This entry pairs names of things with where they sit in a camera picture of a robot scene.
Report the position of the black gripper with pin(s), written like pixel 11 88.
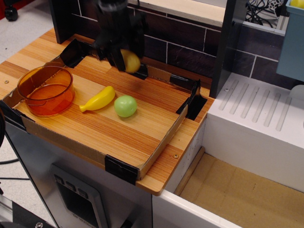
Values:
pixel 118 27

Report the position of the yellow toy potato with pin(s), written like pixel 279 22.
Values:
pixel 131 61

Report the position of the cardboard fence with black tape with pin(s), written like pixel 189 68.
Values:
pixel 146 147

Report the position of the orange transparent plastic pot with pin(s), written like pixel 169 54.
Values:
pixel 47 90

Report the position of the yellow toy banana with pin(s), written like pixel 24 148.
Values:
pixel 100 100

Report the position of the green toy apple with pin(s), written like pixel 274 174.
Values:
pixel 125 106

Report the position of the black chair caster wheel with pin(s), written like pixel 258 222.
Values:
pixel 11 13

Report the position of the silver toy oven front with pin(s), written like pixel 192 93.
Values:
pixel 76 193

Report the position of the teal plastic bin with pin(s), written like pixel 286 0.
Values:
pixel 291 61

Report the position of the white toy sink unit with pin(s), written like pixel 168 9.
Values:
pixel 245 166

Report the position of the yellow toy in bin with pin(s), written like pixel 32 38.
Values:
pixel 297 3

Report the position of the dark grey left post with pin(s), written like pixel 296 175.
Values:
pixel 61 12

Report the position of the dark grey vertical post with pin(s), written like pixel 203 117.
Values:
pixel 234 17

